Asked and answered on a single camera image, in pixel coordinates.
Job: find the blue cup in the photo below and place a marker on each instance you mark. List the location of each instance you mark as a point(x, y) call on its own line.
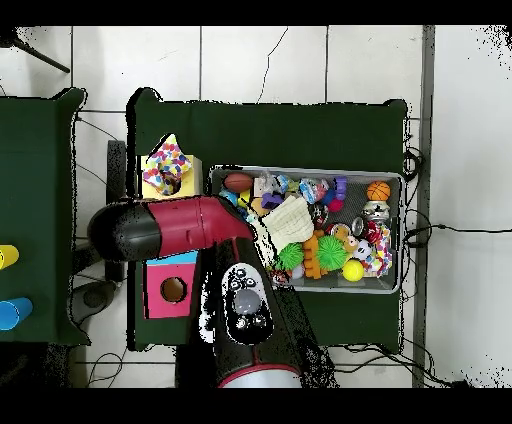
point(14, 314)

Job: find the grey stand foot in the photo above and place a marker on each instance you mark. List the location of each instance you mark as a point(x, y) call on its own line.
point(94, 298)

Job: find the black tripod leg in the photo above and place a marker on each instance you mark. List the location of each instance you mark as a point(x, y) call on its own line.
point(40, 55)

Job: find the green spiky rubber ball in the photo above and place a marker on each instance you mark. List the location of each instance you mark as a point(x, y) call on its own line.
point(331, 252)
point(291, 256)

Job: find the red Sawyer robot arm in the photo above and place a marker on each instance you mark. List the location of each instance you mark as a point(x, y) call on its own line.
point(192, 228)

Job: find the cream knitted cloth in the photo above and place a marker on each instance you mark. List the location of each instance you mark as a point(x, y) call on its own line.
point(292, 224)

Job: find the dark green table cloth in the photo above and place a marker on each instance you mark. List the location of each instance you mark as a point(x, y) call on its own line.
point(36, 180)
point(280, 136)

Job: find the orange toy basketball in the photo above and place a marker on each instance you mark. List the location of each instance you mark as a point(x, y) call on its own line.
point(378, 191)

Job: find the wooden box with three holes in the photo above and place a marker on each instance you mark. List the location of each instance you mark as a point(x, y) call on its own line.
point(172, 308)

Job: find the black upright panel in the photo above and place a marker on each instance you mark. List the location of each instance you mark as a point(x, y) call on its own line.
point(116, 168)

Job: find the polka dot cloth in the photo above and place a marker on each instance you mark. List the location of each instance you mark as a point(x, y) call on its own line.
point(168, 164)
point(384, 248)

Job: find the brown toy football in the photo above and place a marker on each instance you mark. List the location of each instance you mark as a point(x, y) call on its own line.
point(238, 182)

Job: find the yellow cup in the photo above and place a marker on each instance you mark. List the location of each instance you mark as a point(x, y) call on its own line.
point(8, 256)

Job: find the globe print ball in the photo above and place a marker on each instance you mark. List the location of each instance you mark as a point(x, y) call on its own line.
point(228, 195)

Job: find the brown monkey plush toy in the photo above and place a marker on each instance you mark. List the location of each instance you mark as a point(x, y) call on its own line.
point(346, 240)

